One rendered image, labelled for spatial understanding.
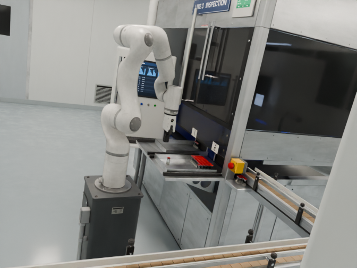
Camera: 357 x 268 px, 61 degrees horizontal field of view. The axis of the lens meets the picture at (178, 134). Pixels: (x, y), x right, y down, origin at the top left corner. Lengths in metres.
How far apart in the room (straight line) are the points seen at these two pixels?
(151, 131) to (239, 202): 1.07
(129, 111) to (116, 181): 0.37
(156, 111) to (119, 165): 1.22
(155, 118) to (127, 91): 1.27
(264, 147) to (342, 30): 0.87
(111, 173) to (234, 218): 0.96
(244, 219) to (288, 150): 0.55
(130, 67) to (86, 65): 5.68
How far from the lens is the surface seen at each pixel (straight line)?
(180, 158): 2.12
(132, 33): 1.43
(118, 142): 1.52
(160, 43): 1.56
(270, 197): 1.78
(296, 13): 1.97
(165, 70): 1.62
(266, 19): 1.85
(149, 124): 2.70
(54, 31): 7.05
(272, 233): 2.43
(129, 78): 1.45
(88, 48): 7.09
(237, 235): 2.24
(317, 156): 2.37
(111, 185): 1.59
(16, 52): 7.09
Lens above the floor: 1.58
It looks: 15 degrees down
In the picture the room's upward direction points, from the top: 10 degrees clockwise
